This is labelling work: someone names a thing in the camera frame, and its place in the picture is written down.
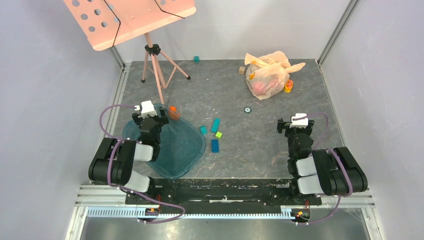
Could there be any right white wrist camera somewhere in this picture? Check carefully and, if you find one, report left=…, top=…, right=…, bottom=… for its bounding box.
left=289, top=113, right=309, bottom=129

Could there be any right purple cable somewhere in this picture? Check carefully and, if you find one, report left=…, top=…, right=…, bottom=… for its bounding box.
left=291, top=112, right=355, bottom=226

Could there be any aluminium frame rail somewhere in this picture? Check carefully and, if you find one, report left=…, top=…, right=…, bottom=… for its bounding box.
left=65, top=185, right=386, bottom=240

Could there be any pink music stand desk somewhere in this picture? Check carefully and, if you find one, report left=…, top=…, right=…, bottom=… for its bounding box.
left=63, top=0, right=196, bottom=51

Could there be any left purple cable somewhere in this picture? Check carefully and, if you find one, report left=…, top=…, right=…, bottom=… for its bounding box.
left=99, top=103, right=186, bottom=225

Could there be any lime green cube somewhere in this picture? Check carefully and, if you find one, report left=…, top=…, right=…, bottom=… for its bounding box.
left=215, top=131, right=223, bottom=139

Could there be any purple cable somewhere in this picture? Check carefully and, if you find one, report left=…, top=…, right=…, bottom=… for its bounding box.
left=99, top=103, right=186, bottom=225
left=291, top=112, right=355, bottom=226

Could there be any teal small block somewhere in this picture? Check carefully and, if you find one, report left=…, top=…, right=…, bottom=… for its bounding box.
left=199, top=125, right=208, bottom=135

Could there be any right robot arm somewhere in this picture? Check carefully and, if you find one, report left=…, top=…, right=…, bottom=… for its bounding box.
left=276, top=119, right=368, bottom=204

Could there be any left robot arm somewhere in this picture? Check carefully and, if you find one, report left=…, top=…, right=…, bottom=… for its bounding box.
left=88, top=107, right=169, bottom=204

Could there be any teal long block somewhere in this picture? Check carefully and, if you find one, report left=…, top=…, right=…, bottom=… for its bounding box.
left=210, top=118, right=221, bottom=133

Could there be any yellow butterfly toy block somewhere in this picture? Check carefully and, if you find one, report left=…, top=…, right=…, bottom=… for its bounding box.
left=283, top=79, right=294, bottom=93

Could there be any small wooden cube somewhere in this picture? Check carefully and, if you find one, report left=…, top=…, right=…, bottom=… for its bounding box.
left=238, top=66, right=246, bottom=75

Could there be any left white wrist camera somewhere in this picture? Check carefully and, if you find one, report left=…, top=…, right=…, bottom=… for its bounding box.
left=134, top=100, right=158, bottom=119

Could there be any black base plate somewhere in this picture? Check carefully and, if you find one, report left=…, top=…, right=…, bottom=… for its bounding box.
left=146, top=178, right=322, bottom=215

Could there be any translucent cream plastic bag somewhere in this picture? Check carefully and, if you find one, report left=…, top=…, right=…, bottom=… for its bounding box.
left=244, top=51, right=306, bottom=100

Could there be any blue lego brick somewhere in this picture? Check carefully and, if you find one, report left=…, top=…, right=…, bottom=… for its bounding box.
left=211, top=139, right=220, bottom=153

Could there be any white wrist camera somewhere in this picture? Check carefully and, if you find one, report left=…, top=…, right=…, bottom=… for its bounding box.
left=289, top=113, right=309, bottom=129
left=134, top=100, right=158, bottom=119

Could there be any teal plastic tray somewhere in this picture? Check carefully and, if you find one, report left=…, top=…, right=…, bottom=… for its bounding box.
left=135, top=103, right=206, bottom=180

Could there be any orange curved toy block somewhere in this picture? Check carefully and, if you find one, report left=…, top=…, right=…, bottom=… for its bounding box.
left=168, top=106, right=181, bottom=121

